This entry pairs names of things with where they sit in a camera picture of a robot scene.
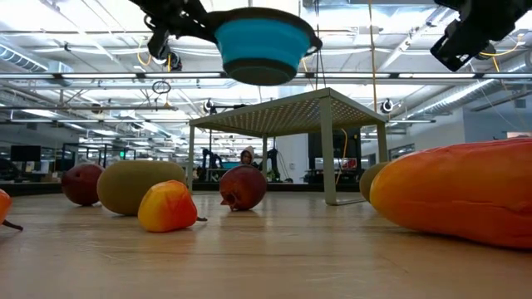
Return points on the black cabinet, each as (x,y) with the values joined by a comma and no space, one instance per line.
(353,141)

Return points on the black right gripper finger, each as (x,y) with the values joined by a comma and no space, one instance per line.
(465,12)
(457,47)

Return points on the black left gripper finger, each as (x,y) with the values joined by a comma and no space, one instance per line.
(160,43)
(201,28)

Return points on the dark red pomegranate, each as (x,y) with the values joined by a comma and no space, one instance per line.
(242,187)
(81,183)

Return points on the pale green perforated metal rack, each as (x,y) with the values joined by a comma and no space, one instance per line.
(291,118)

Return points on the blue grey collapsible colander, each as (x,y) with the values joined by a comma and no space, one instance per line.
(262,45)

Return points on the silver ventilation duct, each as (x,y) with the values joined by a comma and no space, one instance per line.
(21,58)
(432,106)

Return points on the person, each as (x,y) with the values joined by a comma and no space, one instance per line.
(247,157)

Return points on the black monitor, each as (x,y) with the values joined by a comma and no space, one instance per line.
(26,153)

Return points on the background black robot arm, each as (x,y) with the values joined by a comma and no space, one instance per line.
(273,162)
(210,160)

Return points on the black aluminium frame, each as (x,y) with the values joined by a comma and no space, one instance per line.
(37,188)

